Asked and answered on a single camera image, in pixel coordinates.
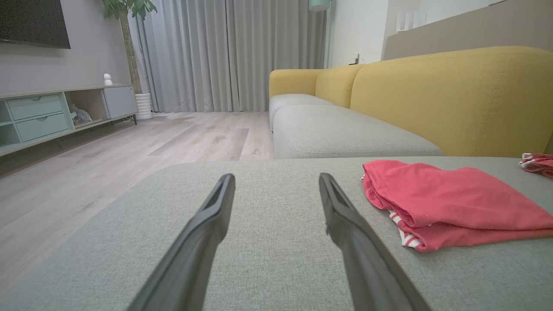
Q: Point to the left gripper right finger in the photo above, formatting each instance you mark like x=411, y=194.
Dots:
x=367, y=263

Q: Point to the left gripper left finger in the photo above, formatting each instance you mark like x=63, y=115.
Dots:
x=194, y=250

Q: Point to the red white sports jersey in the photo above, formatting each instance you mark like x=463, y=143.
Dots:
x=453, y=194

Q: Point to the red shorts with white stripe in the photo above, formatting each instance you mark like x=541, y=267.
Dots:
x=540, y=164

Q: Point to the large grey sofa ottoman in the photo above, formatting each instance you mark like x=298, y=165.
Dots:
x=276, y=242

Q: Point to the grey sofa seat cushion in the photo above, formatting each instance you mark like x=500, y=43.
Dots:
x=345, y=134
x=293, y=100

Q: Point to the white ribbed plant pot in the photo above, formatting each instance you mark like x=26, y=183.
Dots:
x=144, y=106

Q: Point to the pale object in cabinet shelf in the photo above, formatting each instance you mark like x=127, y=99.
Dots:
x=80, y=115

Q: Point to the yellow sofa backrest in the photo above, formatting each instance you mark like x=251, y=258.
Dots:
x=453, y=99

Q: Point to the small white round device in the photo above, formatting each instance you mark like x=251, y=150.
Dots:
x=107, y=79

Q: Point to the grey teal tv cabinet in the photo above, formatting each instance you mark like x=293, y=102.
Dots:
x=39, y=125

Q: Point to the grey curtains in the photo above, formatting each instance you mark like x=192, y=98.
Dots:
x=216, y=52

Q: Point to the green indoor tree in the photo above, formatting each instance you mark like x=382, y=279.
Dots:
x=128, y=47

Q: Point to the beige partition panel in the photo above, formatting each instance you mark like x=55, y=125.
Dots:
x=475, y=30

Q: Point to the white wall plug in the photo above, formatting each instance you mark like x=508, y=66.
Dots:
x=357, y=58

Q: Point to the black wall television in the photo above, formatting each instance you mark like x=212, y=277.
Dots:
x=30, y=21

